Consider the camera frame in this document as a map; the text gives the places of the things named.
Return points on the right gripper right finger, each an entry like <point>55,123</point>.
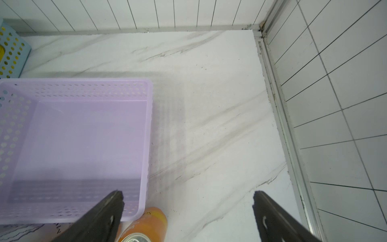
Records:
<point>275,224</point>

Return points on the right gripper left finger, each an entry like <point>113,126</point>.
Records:
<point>99,224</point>

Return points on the orange fanta can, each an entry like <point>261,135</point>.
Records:
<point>150,227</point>

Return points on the silver slim can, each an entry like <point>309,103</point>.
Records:
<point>32,232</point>

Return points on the purple plastic basket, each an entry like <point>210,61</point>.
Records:
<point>66,143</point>

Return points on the blue plastic basket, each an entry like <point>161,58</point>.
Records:
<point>17,51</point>

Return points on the yellow napa cabbage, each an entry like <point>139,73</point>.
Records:
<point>2,52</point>

